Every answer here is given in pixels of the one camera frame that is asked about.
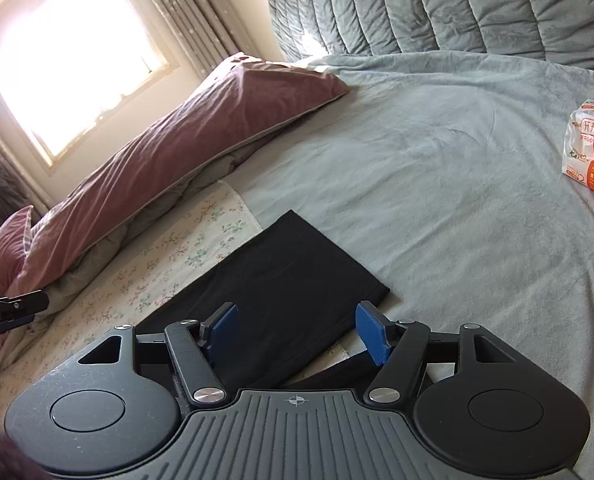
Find floral bed sheet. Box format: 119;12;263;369
0;180;359;413

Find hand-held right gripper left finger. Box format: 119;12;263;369
77;302;241;407

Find beige patterned curtain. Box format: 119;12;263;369
0;107;52;221
126;0;289;82

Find mauve duvet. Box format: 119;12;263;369
4;52;351;322

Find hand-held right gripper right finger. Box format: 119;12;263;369
355;301;518;405

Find grey quilted pillow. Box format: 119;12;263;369
249;0;594;75

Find black pants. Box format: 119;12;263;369
134;209;392;391

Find window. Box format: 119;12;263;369
0;0;181;175

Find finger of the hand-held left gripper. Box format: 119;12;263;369
0;290;50;346

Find light grey-blue blanket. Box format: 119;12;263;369
217;52;594;480

